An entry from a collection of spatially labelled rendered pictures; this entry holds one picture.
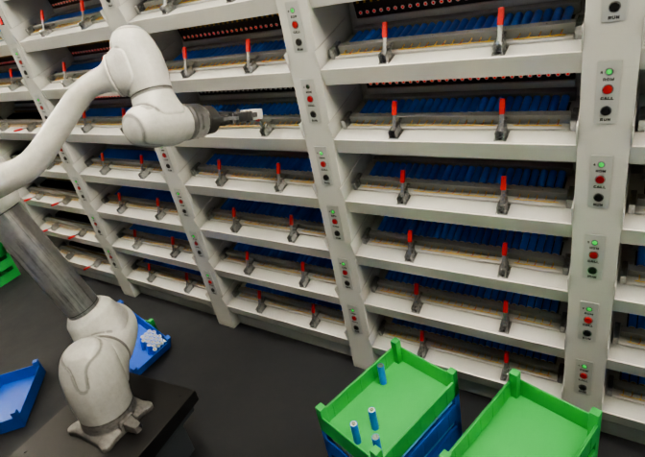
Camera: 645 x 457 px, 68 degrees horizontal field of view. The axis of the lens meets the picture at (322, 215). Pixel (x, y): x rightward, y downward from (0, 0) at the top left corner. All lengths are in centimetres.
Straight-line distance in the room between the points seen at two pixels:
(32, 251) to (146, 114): 60
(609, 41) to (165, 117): 93
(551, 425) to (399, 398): 35
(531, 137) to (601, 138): 14
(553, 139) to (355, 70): 49
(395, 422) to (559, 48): 91
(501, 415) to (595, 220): 50
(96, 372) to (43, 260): 35
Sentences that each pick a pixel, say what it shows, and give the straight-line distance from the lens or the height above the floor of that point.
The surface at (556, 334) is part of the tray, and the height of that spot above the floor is 33.
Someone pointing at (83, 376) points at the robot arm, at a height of 48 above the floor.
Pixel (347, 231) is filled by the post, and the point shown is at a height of 60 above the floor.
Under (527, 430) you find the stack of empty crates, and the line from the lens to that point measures 128.
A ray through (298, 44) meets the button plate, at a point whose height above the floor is 116.
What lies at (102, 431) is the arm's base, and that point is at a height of 29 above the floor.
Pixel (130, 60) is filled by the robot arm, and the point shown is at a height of 122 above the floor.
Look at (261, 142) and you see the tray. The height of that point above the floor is 88.
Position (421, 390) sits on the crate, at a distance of 135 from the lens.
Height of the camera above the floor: 133
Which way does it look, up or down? 27 degrees down
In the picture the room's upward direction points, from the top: 12 degrees counter-clockwise
